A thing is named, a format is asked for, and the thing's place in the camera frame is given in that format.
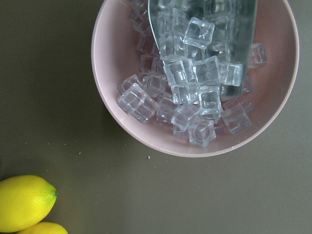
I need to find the pink bowl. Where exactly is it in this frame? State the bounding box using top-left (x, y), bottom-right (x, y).
top-left (91, 0), bottom-right (299, 157)

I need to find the clear ice cube top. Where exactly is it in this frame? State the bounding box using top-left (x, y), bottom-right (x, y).
top-left (183, 17), bottom-right (215, 49)

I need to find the metal ice scoop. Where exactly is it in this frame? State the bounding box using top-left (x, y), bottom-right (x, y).
top-left (148, 0), bottom-right (257, 100)

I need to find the yellow lemon near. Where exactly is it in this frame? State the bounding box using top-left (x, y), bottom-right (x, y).
top-left (0, 175), bottom-right (58, 233)

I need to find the yellow lemon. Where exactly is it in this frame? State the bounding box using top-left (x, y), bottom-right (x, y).
top-left (0, 175), bottom-right (58, 233)
top-left (18, 222), bottom-right (68, 234)

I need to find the yellow lemon far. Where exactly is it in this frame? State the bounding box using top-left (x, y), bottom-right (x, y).
top-left (18, 222), bottom-right (68, 234)

